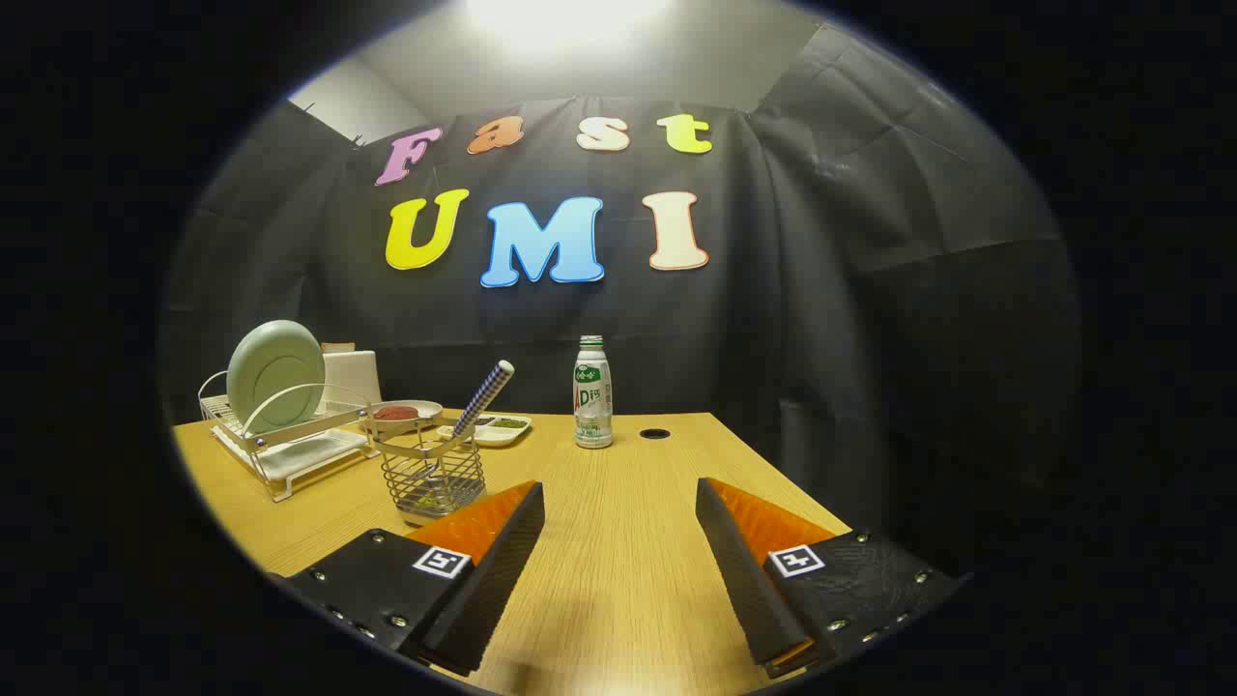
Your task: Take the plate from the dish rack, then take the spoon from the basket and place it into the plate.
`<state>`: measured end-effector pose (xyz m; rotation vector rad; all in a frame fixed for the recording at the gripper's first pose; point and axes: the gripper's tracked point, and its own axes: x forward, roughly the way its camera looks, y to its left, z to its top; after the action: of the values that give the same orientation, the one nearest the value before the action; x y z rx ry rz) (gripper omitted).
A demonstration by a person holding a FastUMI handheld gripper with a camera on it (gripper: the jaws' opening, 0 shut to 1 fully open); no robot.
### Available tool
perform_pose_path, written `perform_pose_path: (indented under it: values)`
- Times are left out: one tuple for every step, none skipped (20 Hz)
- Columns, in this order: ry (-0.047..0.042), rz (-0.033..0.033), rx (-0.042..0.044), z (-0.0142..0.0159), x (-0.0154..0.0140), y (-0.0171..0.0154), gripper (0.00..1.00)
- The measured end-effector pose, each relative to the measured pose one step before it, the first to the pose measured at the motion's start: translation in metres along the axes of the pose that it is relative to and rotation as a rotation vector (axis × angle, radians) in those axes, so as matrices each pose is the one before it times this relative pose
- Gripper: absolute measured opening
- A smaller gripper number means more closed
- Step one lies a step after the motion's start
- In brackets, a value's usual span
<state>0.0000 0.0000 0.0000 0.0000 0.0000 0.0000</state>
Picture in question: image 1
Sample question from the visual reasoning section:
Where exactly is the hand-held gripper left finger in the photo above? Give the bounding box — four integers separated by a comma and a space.
280, 480, 546, 678

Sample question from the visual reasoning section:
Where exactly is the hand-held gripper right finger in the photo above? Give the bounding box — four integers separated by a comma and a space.
695, 477, 967, 680

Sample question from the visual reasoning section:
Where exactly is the metal wire basket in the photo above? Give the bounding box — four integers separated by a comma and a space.
370, 425, 487, 528

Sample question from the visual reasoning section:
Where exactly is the checkered handle spoon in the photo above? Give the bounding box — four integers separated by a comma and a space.
425, 361, 515, 504

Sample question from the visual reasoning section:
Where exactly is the white wire dish rack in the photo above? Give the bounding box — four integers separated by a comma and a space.
198, 370, 380, 503

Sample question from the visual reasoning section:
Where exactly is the pale green plate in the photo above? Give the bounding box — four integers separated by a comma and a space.
227, 320, 327, 434

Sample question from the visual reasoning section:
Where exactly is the white divided dish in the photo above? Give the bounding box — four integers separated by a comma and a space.
435, 414, 532, 448

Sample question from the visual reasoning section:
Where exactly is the beige round plate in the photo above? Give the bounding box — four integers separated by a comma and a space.
360, 400, 444, 433

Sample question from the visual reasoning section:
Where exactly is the white green label bottle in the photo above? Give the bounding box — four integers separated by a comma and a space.
573, 335, 615, 450

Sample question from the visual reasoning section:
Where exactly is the white drip tray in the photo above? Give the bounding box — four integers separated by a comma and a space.
213, 425, 373, 481

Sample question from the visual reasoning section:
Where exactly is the white toaster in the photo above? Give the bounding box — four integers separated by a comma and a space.
322, 350, 382, 407

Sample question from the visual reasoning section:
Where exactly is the black backdrop cloth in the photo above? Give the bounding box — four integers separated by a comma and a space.
159, 24, 1083, 581

